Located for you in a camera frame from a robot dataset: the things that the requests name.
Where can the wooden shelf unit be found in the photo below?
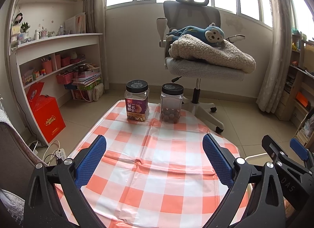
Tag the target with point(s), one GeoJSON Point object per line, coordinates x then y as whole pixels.
{"type": "Point", "coordinates": [296, 83]}

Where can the grey sofa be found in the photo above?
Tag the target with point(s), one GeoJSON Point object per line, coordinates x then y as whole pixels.
{"type": "Point", "coordinates": [14, 156]}

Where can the pink plastic basket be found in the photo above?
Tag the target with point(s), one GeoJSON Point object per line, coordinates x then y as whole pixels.
{"type": "Point", "coordinates": [65, 61]}
{"type": "Point", "coordinates": [64, 78]}

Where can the white fluffy bag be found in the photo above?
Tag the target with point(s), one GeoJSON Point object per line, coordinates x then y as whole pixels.
{"type": "Point", "coordinates": [98, 92]}

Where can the pile of papers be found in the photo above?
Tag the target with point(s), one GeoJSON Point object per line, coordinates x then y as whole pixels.
{"type": "Point", "coordinates": [88, 77]}

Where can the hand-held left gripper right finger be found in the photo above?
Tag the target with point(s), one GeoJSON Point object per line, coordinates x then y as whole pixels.
{"type": "Point", "coordinates": [217, 161]}

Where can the beige fleece blanket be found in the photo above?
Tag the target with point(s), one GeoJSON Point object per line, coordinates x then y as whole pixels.
{"type": "Point", "coordinates": [220, 56]}

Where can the white plastic trash bin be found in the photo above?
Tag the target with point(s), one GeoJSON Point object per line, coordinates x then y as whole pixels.
{"type": "Point", "coordinates": [255, 156]}

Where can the blue monkey plush toy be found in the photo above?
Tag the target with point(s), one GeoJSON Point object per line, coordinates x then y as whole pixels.
{"type": "Point", "coordinates": [196, 32]}

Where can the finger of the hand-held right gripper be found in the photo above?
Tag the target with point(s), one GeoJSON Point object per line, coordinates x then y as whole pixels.
{"type": "Point", "coordinates": [298, 148]}
{"type": "Point", "coordinates": [273, 147]}

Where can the white bookshelf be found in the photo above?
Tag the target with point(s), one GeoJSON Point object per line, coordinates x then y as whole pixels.
{"type": "Point", "coordinates": [73, 38]}

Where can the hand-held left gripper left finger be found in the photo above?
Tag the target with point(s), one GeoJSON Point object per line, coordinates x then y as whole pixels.
{"type": "Point", "coordinates": [90, 161]}

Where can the white storage container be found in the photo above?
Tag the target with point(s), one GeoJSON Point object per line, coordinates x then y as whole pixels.
{"type": "Point", "coordinates": [82, 94]}

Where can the small green plant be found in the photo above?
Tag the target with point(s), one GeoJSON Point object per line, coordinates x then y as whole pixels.
{"type": "Point", "coordinates": [25, 27]}

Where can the purple label nut jar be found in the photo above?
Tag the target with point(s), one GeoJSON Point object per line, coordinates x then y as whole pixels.
{"type": "Point", "coordinates": [136, 105]}

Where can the small doll figure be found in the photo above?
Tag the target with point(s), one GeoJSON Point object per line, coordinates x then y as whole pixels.
{"type": "Point", "coordinates": [17, 19]}

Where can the pink pen cup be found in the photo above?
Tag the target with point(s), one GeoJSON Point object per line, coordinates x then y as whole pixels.
{"type": "Point", "coordinates": [46, 65]}

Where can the white power strip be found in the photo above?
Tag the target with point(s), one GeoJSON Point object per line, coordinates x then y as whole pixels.
{"type": "Point", "coordinates": [60, 155]}

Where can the orange flat box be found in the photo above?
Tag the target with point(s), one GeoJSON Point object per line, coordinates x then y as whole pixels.
{"type": "Point", "coordinates": [302, 99]}

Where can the clear plastic jar black lid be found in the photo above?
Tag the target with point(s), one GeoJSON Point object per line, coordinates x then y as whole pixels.
{"type": "Point", "coordinates": [171, 102]}

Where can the orange white checked tablecloth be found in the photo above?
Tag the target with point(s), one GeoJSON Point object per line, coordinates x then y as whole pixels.
{"type": "Point", "coordinates": [152, 181]}

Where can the red gift box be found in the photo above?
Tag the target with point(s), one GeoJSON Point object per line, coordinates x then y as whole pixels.
{"type": "Point", "coordinates": [47, 120]}

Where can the grey office chair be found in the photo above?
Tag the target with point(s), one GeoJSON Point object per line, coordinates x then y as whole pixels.
{"type": "Point", "coordinates": [191, 14]}

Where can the beige lace curtain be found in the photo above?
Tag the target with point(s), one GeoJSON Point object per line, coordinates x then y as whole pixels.
{"type": "Point", "coordinates": [97, 21]}
{"type": "Point", "coordinates": [274, 58]}

